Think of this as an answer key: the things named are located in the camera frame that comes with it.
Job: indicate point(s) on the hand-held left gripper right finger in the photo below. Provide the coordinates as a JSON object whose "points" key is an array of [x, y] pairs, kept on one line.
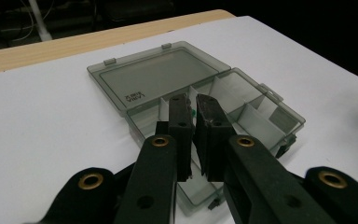
{"points": [[248, 174]]}

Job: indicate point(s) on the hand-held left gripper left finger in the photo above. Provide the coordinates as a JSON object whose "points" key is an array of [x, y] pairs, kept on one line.
{"points": [[155, 174]]}

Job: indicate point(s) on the small green part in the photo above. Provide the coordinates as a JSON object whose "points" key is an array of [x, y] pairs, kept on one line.
{"points": [[194, 114]]}

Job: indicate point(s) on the grey transparent compartment box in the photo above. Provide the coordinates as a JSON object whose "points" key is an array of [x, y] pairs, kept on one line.
{"points": [[155, 74]]}

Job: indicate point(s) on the white board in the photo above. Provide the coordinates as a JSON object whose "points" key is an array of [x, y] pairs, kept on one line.
{"points": [[43, 130]]}

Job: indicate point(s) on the wooden table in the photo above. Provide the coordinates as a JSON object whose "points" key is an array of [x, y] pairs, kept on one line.
{"points": [[74, 43]]}

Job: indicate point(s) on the white desk leg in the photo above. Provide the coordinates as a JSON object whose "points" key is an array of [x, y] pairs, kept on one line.
{"points": [[40, 21]]}

